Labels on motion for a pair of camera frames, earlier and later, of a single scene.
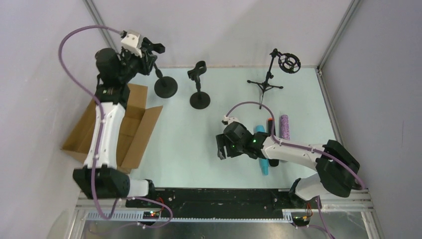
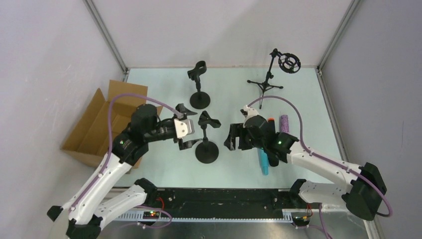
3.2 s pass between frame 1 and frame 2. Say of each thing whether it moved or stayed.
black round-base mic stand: moved
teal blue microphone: stayed
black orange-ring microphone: stayed
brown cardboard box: stayed
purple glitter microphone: stayed
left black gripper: moved
